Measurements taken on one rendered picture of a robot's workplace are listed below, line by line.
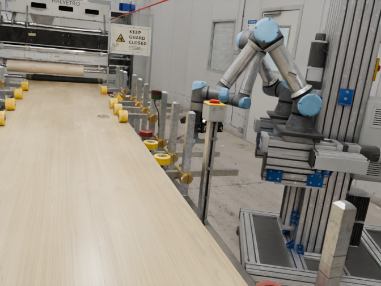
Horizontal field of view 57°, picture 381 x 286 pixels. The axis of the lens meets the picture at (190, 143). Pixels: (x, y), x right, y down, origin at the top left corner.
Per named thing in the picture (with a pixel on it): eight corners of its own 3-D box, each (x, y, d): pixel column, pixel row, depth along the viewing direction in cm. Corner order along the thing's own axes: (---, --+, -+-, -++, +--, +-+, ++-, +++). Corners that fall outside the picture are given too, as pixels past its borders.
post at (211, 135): (204, 219, 155) (215, 119, 144) (208, 224, 151) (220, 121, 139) (194, 220, 154) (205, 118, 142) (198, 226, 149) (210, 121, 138)
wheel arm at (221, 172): (235, 175, 189) (236, 167, 188) (237, 177, 186) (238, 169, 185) (155, 177, 175) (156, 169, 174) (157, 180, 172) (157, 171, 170)
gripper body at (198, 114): (195, 134, 187) (197, 112, 183) (185, 131, 193) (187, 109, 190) (206, 133, 192) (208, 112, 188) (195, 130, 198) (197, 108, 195)
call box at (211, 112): (217, 120, 146) (219, 101, 144) (224, 123, 139) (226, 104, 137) (201, 120, 143) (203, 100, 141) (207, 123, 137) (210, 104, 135)
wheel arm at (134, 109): (181, 112, 276) (181, 108, 275) (182, 113, 273) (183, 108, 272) (116, 110, 260) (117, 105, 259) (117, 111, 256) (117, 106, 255)
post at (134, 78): (132, 129, 315) (135, 74, 303) (133, 130, 312) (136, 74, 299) (128, 129, 314) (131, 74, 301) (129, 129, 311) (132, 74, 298)
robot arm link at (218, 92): (229, 86, 191) (209, 84, 193) (228, 88, 181) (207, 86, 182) (227, 101, 193) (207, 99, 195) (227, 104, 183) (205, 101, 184)
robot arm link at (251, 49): (262, 17, 191) (207, 89, 204) (263, 15, 180) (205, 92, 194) (279, 30, 191) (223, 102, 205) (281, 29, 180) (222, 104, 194)
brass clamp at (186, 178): (184, 174, 183) (185, 165, 182) (193, 184, 171) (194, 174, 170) (173, 175, 181) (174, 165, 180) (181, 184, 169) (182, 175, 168)
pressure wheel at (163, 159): (157, 173, 179) (159, 151, 176) (171, 176, 176) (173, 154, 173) (149, 177, 171) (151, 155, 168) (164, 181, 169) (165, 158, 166)
